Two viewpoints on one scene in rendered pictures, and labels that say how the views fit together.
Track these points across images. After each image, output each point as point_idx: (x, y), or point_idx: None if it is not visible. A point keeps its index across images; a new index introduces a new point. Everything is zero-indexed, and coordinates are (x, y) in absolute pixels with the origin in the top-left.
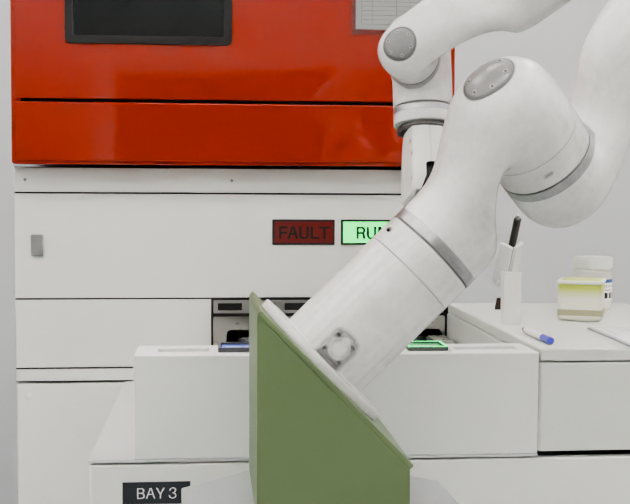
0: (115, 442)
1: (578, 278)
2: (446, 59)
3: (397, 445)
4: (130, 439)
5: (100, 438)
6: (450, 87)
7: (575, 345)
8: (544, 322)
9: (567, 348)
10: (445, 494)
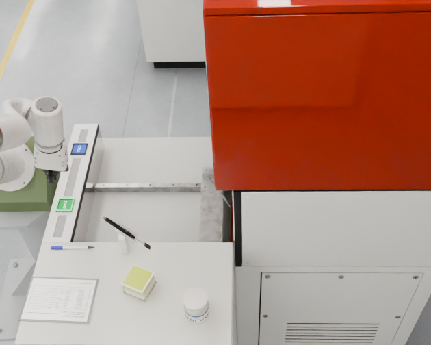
0: (109, 142)
1: (139, 276)
2: (34, 127)
3: (0, 199)
4: (112, 145)
5: (116, 137)
6: (38, 138)
7: (46, 257)
8: (129, 267)
9: (39, 252)
10: (9, 224)
